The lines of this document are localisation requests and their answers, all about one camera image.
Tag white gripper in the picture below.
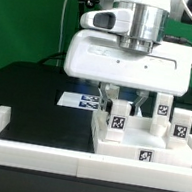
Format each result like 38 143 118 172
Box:
63 29 192 116

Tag white square table top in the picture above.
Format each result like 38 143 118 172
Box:
91 111 192 168

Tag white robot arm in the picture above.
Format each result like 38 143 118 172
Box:
64 0 192 110

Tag white sheet with markers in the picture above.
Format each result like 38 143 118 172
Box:
57 92 100 111

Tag white U-shaped obstacle fence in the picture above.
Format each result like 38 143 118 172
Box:
0 106 192 192

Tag black cables at base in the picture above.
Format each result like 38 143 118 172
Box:
38 47 69 69

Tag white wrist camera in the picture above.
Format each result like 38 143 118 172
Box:
80 8 132 35

